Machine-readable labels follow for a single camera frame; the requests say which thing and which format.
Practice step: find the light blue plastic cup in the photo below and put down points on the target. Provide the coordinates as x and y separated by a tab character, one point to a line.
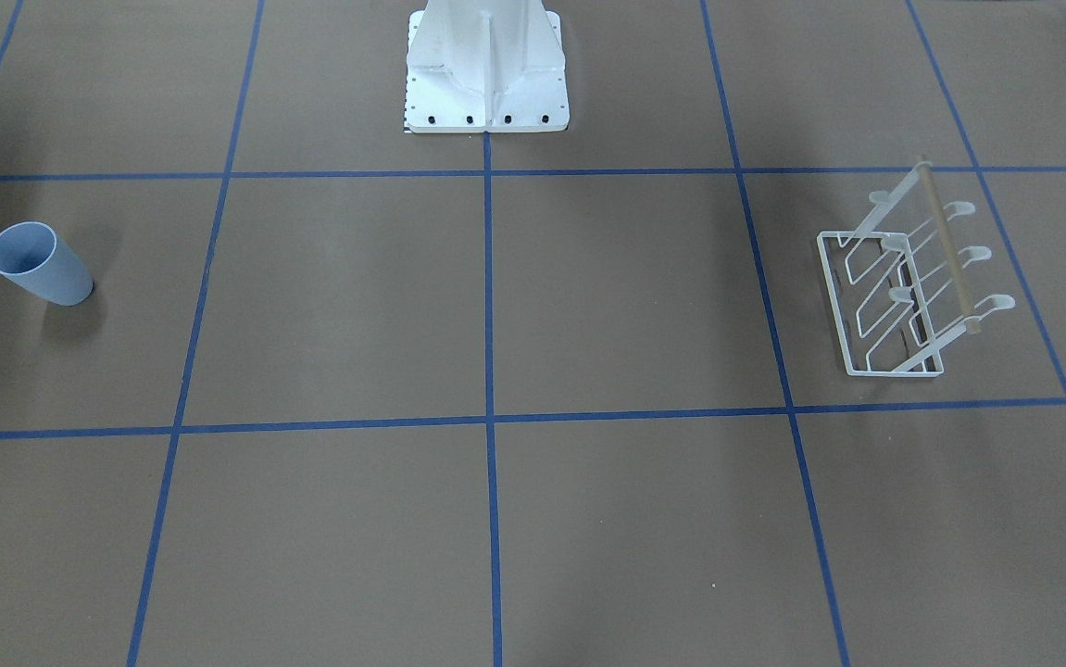
36	258

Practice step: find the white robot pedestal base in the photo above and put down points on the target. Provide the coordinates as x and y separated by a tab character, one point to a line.
485	66

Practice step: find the white wire cup holder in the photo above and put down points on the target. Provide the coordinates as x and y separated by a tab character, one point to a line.
898	282

